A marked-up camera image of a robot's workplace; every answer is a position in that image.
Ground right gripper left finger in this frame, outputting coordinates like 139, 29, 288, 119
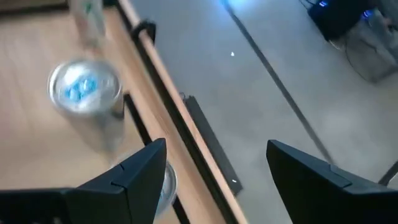
0, 138, 168, 224

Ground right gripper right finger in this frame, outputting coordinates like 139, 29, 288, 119
266, 139, 398, 224

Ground blue silver beverage can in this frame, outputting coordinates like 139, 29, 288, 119
154, 160, 178, 217
46, 57, 128, 159

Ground black table foot bar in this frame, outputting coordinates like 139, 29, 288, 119
182, 92, 244, 196

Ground black device blue lights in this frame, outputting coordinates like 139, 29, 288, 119
306, 0, 379, 42

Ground black aluminium table rail frame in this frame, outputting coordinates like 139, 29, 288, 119
102, 0, 249, 224

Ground wooden shelf black metal frame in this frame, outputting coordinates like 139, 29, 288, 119
0, 46, 191, 224

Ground black cable clip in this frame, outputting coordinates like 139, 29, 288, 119
130, 19, 157, 43

